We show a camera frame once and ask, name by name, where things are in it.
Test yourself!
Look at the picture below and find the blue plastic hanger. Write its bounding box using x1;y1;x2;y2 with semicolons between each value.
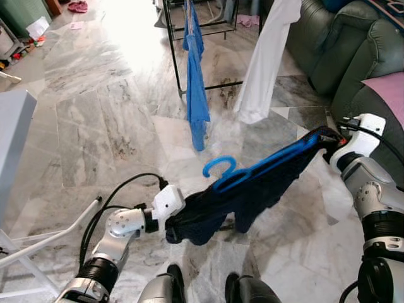
202;134;326;193

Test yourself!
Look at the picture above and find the navy blue garment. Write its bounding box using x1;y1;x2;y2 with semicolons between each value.
165;126;342;247

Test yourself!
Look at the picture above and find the pink cushion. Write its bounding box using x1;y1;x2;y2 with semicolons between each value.
361;71;404;127

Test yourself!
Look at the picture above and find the green sofa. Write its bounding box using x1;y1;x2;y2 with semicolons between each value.
285;0;404;184

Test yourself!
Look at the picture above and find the white shirt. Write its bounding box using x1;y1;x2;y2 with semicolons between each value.
234;0;302;125

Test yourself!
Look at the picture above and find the light pink cloth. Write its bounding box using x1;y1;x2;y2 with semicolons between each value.
237;15;261;28

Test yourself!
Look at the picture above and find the blue t-shirt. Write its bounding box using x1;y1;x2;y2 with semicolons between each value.
182;0;211;152

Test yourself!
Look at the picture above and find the black metal drying rack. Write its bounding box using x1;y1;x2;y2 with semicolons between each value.
155;0;278;102

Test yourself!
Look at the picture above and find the grey robot left leg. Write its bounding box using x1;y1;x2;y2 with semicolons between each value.
138;264;186;303

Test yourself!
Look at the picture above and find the dark pink floor cloth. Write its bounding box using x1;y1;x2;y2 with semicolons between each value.
68;1;89;14

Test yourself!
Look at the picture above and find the white paper sheet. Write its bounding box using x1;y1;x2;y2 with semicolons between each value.
27;16;51;40

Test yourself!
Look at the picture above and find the white flat bar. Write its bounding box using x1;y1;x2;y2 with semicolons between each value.
0;71;21;84

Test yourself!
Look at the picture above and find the green cabinet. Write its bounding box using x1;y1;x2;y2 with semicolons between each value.
0;0;52;37

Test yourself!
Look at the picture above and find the white drawer unit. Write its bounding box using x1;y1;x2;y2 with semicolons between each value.
0;18;29;64

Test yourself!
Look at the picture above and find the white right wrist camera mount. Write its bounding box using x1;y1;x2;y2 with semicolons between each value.
330;114;387;166

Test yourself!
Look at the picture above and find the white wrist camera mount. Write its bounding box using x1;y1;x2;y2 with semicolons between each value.
151;185;186;229
330;114;387;166

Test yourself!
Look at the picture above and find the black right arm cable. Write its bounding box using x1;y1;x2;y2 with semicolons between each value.
338;119;404;303

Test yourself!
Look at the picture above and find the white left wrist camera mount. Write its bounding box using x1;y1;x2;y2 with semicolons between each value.
151;185;186;229

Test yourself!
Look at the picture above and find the brown wooden door frame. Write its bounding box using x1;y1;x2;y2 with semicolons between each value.
45;0;64;16

